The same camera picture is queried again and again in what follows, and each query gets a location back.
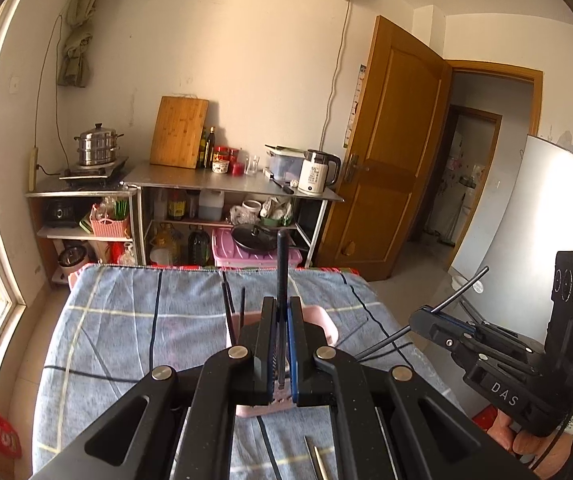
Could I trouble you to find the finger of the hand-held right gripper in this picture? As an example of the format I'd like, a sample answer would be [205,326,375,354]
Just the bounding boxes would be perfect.
[407,306,492,386]
[439,310,548,359]

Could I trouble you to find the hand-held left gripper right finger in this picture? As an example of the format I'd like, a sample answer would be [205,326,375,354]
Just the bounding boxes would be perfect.
[286,296,537,480]

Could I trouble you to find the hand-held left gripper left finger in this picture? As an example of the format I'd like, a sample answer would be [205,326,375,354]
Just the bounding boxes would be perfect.
[29,296,278,480]

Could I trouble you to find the pink utensil holder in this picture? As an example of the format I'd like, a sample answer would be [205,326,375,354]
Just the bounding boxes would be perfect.
[234,306,339,418]

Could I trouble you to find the person's right hand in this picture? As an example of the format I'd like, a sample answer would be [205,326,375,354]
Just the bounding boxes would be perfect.
[486,407,573,480]

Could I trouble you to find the pink storage box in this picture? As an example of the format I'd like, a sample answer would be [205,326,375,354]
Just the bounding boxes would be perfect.
[211,226,303,268]

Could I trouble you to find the black frying pan with lid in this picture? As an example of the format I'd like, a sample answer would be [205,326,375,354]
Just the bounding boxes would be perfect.
[230,223,297,253]

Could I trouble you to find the dark green oil bottle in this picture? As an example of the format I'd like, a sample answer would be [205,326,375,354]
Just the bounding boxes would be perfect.
[187,225,212,266]

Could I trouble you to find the white refrigerator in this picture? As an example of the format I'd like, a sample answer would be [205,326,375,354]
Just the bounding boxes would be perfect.
[449,134,573,321]

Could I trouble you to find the yellow cooking oil bottle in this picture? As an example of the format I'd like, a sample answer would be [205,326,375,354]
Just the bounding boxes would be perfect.
[149,225,182,267]

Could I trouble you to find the plastic food packets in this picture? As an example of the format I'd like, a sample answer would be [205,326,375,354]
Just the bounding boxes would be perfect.
[260,196,294,223]

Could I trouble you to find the blue plaid tablecloth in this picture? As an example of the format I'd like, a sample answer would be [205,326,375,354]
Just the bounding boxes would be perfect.
[31,262,467,480]

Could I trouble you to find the translucent plastic jug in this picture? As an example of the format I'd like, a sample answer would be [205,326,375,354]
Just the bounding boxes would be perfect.
[198,189,226,222]

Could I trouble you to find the soy sauce bottle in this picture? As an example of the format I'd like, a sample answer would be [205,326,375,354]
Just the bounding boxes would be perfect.
[167,190,187,221]

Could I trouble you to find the wooden door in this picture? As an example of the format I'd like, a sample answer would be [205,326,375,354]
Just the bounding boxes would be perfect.
[313,15,453,282]

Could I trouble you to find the white electric kettle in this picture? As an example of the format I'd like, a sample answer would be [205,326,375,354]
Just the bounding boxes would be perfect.
[297,149,342,197]

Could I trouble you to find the clear lidded food container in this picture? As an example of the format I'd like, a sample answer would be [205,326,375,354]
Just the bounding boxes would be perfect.
[265,145,304,181]

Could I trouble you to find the steel kitchen shelf table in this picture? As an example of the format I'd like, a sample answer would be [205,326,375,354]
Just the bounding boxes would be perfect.
[121,161,345,268]

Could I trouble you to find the pink plastic basket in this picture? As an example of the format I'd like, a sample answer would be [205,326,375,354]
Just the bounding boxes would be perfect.
[90,203,131,238]

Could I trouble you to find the small steel shelf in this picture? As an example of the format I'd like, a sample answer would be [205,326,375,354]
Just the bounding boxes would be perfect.
[25,187,140,286]

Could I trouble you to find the wooden cutting board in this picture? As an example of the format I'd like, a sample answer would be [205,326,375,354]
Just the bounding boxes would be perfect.
[149,96,210,169]

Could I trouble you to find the black induction cooker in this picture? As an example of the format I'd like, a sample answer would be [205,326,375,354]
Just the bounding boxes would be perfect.
[59,156,130,182]

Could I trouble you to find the steel steamer pot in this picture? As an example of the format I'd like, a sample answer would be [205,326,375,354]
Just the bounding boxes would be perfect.
[74,122,118,167]

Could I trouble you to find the tied green curtain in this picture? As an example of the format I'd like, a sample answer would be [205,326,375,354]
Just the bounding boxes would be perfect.
[56,0,110,88]

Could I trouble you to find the narrow wall calendar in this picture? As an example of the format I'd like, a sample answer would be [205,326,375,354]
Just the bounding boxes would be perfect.
[343,64,367,148]

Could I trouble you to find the wooden door frame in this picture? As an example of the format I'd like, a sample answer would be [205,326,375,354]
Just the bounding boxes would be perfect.
[443,60,544,271]

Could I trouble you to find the wall power strip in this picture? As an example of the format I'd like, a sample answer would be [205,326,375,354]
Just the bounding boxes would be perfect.
[27,147,40,192]

